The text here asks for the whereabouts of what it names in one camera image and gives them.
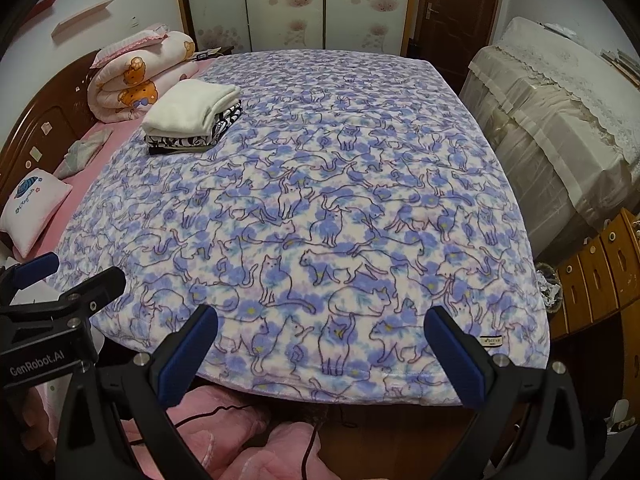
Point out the person's leg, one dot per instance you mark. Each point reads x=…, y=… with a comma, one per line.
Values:
x=290, y=455
x=215, y=440

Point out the dark wooden door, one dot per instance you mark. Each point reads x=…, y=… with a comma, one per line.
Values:
x=460, y=10

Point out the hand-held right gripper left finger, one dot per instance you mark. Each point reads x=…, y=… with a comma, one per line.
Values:
x=185, y=360

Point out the white wall socket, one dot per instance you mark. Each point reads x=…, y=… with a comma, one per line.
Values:
x=136, y=23

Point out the dark wooden headboard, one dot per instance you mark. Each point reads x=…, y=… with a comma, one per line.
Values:
x=40, y=120

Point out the floral sliding-door wardrobe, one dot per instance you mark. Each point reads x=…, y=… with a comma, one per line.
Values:
x=285, y=5

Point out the person's left leg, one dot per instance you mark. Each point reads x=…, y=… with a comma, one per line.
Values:
x=215, y=440

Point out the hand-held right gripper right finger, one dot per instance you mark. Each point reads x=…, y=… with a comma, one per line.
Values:
x=460, y=360

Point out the pink frilled pillow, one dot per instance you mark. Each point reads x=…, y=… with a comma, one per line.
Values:
x=120, y=50

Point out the pink wall shelf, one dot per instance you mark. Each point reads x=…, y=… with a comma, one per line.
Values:
x=82, y=17

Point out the small dark object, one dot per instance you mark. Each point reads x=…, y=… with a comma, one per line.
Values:
x=207, y=54

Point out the grey cloth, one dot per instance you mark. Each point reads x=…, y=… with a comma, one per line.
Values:
x=82, y=152

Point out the black white printed folded garment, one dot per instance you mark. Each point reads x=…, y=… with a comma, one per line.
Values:
x=227, y=119

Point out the pink bed sheet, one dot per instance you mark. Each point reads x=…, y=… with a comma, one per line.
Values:
x=85, y=190

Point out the rolled bear-print quilt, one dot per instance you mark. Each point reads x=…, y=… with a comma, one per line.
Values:
x=135, y=85

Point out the white lace cloth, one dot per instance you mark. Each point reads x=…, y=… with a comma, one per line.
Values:
x=565, y=60

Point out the beige covered furniture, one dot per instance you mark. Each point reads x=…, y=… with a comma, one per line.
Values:
x=540, y=150

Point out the white knit cardigan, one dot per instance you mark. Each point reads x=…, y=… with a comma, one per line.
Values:
x=190, y=105

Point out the wooden drawer cabinet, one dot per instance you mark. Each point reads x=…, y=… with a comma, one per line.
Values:
x=600, y=270

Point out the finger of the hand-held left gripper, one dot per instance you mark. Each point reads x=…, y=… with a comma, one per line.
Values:
x=35, y=267
x=95, y=287

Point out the waste basket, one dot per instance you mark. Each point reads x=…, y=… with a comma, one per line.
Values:
x=550, y=290

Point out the stack of books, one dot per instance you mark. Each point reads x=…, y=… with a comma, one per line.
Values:
x=620, y=62

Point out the person's left hand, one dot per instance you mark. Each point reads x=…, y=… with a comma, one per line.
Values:
x=35, y=427

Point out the small white pink cushion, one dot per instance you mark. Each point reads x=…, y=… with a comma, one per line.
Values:
x=30, y=205

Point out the white chair base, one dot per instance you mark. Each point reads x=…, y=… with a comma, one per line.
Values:
x=620, y=412

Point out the blue cat-print blanket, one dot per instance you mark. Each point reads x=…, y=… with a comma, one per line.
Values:
x=325, y=160

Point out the person's right leg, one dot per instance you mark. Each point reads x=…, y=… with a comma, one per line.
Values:
x=290, y=455

